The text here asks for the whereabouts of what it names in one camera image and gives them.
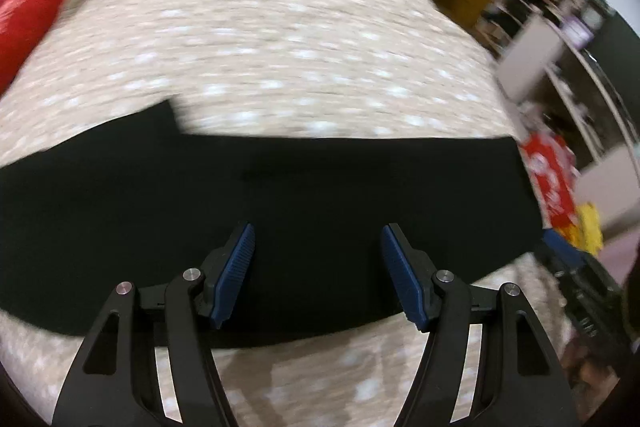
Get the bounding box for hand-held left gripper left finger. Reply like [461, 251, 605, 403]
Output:
[51, 222, 257, 427]

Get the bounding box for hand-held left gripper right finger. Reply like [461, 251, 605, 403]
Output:
[380, 223, 574, 427]

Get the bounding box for black pants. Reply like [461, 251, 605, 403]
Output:
[0, 99, 545, 350]

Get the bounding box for red printed bag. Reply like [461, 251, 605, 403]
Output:
[519, 133, 581, 230]

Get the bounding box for yellow cloth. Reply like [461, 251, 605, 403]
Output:
[560, 203, 604, 256]

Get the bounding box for beige spotted bed cover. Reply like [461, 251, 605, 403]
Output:
[0, 0, 576, 427]

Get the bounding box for white shelf unit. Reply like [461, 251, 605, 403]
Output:
[495, 0, 640, 218]

